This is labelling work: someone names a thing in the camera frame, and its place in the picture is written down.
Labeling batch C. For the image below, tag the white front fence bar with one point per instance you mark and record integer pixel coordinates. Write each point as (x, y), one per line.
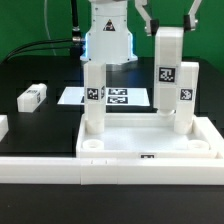
(31, 170)

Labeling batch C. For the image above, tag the white desk top tray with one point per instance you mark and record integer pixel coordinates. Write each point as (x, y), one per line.
(147, 135)

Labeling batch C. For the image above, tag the black cable connector post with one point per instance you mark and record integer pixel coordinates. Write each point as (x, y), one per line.
(77, 50)

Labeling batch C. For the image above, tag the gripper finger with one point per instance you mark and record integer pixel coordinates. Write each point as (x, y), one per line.
(152, 25)
(190, 21)

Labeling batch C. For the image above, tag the fiducial marker sheet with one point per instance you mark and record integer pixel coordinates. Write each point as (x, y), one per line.
(114, 96)

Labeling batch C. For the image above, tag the white left fence bar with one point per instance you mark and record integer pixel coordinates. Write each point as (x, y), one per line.
(3, 126)

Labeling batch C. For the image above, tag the white fence bar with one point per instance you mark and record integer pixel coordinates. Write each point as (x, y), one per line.
(3, 126)
(31, 170)

